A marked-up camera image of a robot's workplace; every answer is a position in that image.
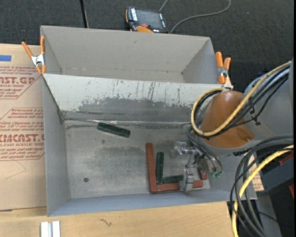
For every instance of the dark green flat block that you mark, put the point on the dark green flat block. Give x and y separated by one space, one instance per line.
159 168
113 130
172 179

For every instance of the grey metal bin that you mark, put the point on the grey metal bin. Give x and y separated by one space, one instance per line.
113 162

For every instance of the brown cardboard board, red print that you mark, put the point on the brown cardboard board, red print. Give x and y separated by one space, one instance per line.
19 176

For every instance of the red-brown flat block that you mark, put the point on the red-brown flat block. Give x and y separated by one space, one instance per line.
150 167
170 187
203 176

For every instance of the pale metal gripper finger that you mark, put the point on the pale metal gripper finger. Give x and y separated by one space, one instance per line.
178 148
189 180

